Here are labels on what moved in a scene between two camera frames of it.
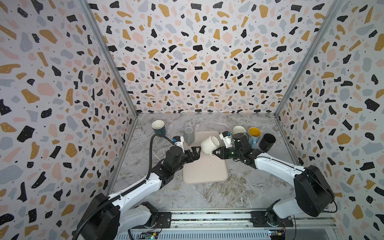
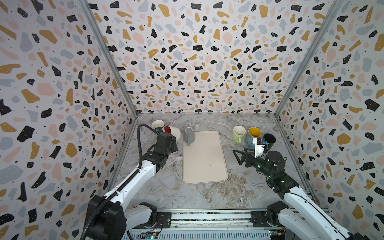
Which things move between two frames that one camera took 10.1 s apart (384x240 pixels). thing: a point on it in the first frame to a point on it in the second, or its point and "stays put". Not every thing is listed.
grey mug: (189, 136) stays put
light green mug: (239, 129) stays put
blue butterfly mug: (254, 134) stays put
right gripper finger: (219, 152) to (243, 154)
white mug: (209, 144) to (174, 131)
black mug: (267, 141) stays put
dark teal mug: (158, 126) stays put
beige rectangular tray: (208, 168) stays put
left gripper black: (196, 156) to (175, 147)
